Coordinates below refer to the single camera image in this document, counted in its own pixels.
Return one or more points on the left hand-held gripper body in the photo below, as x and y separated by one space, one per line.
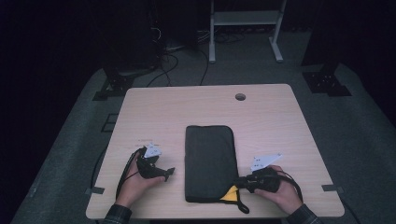
149 169

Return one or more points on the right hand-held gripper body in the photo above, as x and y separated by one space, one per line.
263 180

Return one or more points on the black pouch with yellow lining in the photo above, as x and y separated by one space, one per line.
208 161

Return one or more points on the person's left hand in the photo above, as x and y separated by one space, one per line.
137 186

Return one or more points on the person's right hand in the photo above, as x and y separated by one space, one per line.
283 196

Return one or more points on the grey tape piece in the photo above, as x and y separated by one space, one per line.
95 190
333 188

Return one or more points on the black stand base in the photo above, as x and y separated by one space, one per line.
113 87
327 82

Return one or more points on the white metal table frame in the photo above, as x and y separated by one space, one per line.
244 18

